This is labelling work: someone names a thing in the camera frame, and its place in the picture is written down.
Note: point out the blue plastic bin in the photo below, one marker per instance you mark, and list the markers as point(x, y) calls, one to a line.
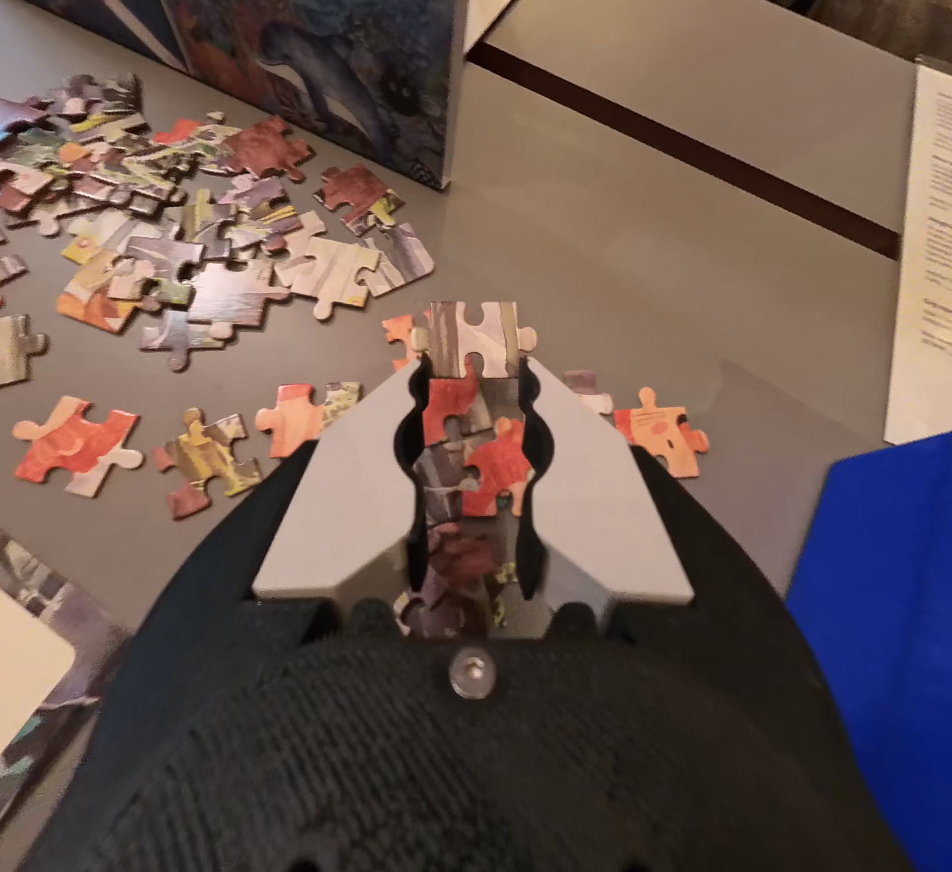
point(885, 626)

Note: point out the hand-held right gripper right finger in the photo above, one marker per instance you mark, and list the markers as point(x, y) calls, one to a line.
point(617, 522)

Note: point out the illustrated cardboard puzzle box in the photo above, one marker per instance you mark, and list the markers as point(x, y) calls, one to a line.
point(297, 31)

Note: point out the jigsaw puzzle frame board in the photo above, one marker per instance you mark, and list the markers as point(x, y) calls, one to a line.
point(37, 649)

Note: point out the pile of jigsaw puzzle pieces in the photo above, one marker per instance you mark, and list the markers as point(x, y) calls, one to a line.
point(223, 254)

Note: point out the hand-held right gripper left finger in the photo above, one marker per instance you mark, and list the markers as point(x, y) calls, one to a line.
point(335, 522)

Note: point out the orange whiskered-face jigsaw piece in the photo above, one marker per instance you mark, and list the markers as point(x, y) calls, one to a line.
point(662, 433)

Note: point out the printed paper sheet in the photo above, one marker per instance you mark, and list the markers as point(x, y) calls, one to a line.
point(926, 254)

